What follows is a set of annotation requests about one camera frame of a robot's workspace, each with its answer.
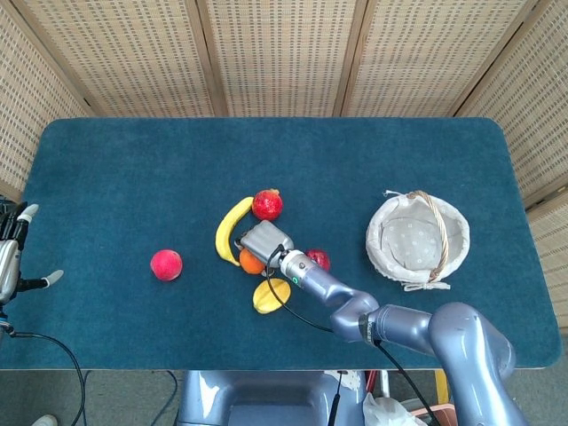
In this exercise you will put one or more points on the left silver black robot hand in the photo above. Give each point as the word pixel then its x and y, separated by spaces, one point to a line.
pixel 9 262

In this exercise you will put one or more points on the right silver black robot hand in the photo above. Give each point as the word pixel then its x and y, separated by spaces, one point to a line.
pixel 266 242

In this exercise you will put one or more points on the orange fruit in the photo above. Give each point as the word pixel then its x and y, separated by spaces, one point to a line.
pixel 251 263

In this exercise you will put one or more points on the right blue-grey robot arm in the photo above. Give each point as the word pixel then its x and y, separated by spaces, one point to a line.
pixel 466 346

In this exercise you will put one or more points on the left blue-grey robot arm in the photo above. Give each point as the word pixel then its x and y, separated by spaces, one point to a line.
pixel 3 319

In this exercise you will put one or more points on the wicker basket with cloth liner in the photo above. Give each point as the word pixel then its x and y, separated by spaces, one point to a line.
pixel 412 242

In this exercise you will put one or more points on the bright red pomegranate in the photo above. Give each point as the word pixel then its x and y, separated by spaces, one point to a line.
pixel 267 205

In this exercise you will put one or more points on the yellow banana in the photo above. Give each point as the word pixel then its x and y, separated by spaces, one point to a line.
pixel 224 235

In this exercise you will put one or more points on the dark red pomegranate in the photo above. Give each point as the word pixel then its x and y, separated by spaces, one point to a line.
pixel 320 257

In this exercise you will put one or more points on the pink red peach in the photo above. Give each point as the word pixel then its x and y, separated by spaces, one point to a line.
pixel 166 265

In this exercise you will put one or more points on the blue table mat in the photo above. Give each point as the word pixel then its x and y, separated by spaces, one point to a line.
pixel 133 177

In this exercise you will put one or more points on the blue-grey robot torso base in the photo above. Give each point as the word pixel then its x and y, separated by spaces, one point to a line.
pixel 266 399

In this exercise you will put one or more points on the woven bamboo screen panel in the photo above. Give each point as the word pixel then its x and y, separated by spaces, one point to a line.
pixel 537 111
pixel 279 57
pixel 426 57
pixel 31 102
pixel 128 57

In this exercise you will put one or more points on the white shoe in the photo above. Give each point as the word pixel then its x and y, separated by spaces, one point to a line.
pixel 44 420

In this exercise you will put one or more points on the white plastic bag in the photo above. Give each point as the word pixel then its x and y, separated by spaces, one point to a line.
pixel 386 412

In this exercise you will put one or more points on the yellow pole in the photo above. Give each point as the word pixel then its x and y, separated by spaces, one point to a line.
pixel 440 379

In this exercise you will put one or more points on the pink plastic stool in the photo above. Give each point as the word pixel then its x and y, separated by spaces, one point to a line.
pixel 439 410

